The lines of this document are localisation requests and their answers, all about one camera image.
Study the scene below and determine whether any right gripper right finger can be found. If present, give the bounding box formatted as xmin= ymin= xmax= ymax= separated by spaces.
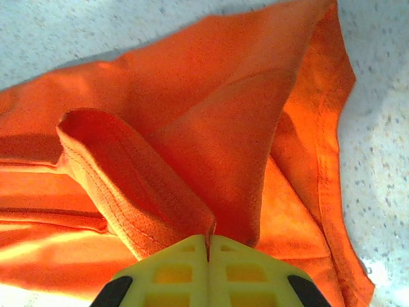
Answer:
xmin=208 ymin=235 xmax=334 ymax=307

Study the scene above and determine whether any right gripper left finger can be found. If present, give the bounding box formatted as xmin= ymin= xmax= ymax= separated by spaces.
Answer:
xmin=90 ymin=234 xmax=211 ymax=307

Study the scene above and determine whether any orange t-shirt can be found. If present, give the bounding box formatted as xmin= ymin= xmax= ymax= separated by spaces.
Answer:
xmin=0 ymin=0 xmax=376 ymax=307

